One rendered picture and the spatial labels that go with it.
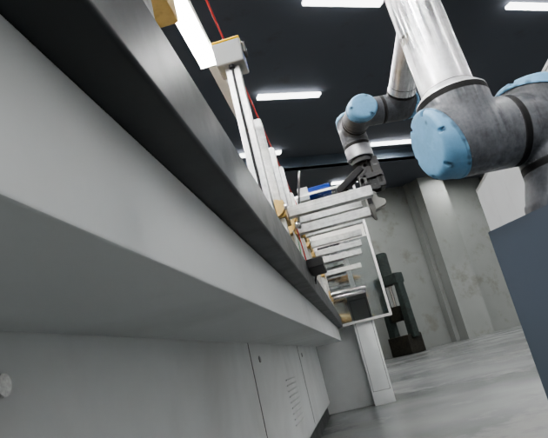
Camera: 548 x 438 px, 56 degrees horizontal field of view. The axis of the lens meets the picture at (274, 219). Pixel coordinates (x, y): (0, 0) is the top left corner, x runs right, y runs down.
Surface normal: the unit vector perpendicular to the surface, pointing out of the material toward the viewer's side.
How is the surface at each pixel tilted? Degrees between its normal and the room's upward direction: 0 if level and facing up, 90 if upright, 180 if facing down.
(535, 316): 90
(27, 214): 180
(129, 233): 90
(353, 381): 90
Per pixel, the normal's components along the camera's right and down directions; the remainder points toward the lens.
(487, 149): 0.21, 0.44
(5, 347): 0.96, -0.26
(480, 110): 0.07, -0.34
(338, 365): -0.16, -0.24
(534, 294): -0.93, 0.12
